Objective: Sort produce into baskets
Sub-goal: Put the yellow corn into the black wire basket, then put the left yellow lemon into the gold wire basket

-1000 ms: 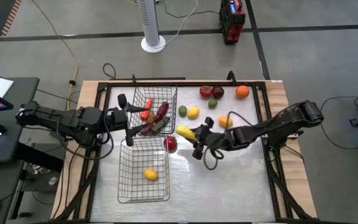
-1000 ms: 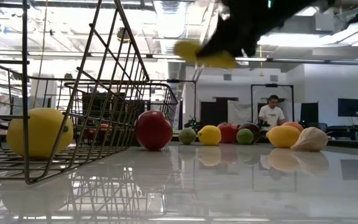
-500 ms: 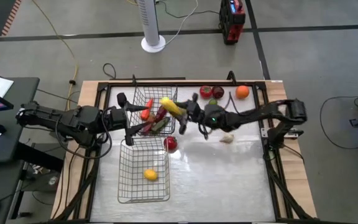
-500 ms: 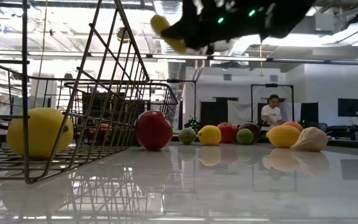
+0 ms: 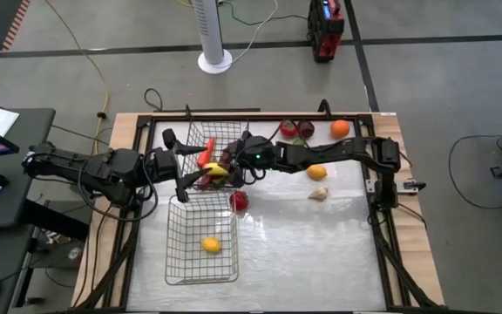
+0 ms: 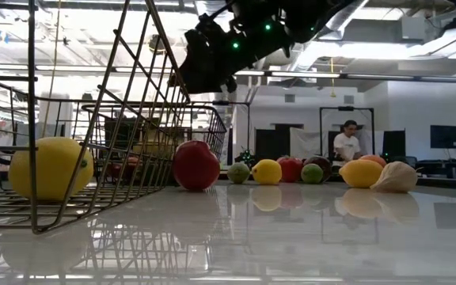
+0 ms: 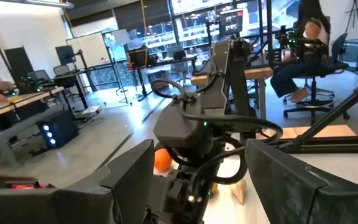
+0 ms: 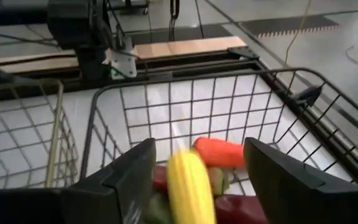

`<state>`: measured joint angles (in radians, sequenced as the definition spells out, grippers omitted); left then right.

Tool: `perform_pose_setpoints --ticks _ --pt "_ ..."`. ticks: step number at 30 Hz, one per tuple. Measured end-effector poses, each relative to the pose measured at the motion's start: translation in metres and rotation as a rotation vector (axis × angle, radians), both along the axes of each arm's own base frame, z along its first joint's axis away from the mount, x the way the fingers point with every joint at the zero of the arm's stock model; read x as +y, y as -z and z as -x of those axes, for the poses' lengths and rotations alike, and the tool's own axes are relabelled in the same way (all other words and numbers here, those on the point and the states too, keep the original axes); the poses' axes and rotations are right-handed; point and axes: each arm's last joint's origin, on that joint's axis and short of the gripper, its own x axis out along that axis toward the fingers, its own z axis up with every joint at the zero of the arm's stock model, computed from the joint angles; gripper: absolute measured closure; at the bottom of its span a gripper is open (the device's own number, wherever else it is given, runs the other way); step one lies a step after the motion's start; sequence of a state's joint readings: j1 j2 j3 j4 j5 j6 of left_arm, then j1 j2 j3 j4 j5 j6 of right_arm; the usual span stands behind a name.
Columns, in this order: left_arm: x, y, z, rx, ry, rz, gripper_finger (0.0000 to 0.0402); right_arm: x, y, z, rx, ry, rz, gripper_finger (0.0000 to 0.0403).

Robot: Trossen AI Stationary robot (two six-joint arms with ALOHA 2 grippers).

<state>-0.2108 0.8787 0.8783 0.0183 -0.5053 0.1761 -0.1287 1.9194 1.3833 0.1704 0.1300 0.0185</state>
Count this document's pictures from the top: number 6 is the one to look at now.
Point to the person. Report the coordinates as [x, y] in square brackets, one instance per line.
[346, 144]

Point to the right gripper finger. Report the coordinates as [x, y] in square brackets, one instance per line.
[220, 83]
[196, 55]

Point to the beige garlic bulb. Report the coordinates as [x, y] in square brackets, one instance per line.
[394, 177]

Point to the red tomato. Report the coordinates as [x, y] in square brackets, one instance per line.
[290, 170]

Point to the dark double door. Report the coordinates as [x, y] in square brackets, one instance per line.
[271, 142]

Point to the pale green round fruit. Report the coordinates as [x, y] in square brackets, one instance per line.
[238, 173]

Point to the silver ventilation duct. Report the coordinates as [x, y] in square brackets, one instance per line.
[331, 31]

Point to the dark purple eggplant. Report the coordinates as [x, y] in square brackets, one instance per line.
[323, 161]

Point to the yellow lemon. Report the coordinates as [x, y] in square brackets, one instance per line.
[267, 172]
[360, 173]
[52, 168]

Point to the black standing screen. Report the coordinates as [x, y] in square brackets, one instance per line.
[394, 142]

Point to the bright green lime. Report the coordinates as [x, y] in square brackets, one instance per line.
[312, 173]

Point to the black frame stand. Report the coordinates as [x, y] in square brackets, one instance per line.
[346, 108]

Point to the dark computer monitor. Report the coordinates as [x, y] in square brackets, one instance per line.
[445, 136]

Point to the long red pepper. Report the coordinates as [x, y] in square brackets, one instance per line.
[127, 166]

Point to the dark office desk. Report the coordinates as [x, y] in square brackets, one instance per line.
[445, 164]

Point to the long ceiling light bar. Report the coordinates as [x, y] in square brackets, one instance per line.
[303, 74]

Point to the black device with green lights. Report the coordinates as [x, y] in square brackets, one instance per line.
[245, 155]

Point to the white hanging sheet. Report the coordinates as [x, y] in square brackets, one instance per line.
[307, 142]

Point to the large red apple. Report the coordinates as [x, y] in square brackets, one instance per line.
[195, 166]

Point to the black hanging ceiling device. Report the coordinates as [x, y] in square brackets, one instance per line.
[157, 43]

